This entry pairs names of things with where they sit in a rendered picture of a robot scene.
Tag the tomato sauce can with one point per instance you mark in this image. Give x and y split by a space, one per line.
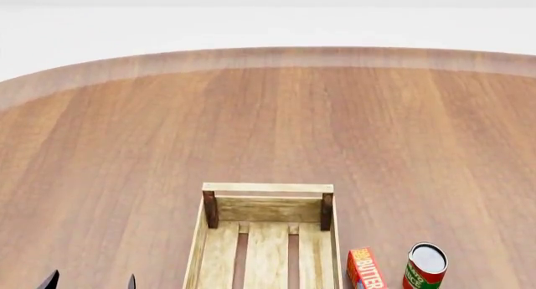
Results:
424 267

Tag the red butter box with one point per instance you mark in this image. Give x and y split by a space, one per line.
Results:
366 270

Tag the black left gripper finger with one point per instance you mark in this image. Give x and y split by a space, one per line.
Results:
51 282
132 283

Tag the light wooden slatted crate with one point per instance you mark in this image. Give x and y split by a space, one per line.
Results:
265 238

